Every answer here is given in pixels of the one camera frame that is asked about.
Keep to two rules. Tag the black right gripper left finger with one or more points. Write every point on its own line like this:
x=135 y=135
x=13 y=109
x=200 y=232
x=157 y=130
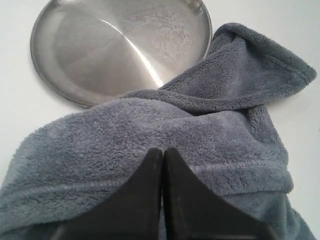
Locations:
x=131 y=213

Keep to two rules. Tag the grey-blue fleece towel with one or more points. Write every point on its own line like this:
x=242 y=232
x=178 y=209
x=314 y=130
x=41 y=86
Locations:
x=214 y=114

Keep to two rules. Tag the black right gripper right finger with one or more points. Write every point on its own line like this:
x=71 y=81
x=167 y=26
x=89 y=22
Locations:
x=193 y=212

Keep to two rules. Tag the round stainless steel plate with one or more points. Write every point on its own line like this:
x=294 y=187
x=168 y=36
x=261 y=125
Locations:
x=90 y=51

